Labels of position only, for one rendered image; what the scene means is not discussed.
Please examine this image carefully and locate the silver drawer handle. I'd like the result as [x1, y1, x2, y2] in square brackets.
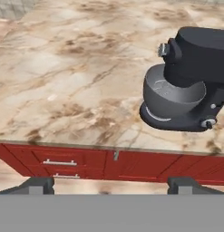
[43, 159, 78, 167]
[53, 172, 81, 179]

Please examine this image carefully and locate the black stand mixer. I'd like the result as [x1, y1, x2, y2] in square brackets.
[139, 26, 224, 133]

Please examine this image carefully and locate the grey mixer bowl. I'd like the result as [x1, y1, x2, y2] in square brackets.
[142, 63, 207, 119]

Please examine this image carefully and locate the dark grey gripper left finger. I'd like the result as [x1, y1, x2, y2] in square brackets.
[0, 177, 55, 196]

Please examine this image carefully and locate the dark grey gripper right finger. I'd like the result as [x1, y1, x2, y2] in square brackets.
[167, 177, 224, 196]

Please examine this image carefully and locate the red cupboard door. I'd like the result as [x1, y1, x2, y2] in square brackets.
[103, 150, 181, 183]
[158, 154, 224, 186]

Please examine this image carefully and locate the red drawer front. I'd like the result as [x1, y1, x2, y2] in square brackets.
[44, 166, 106, 180]
[31, 147, 108, 169]

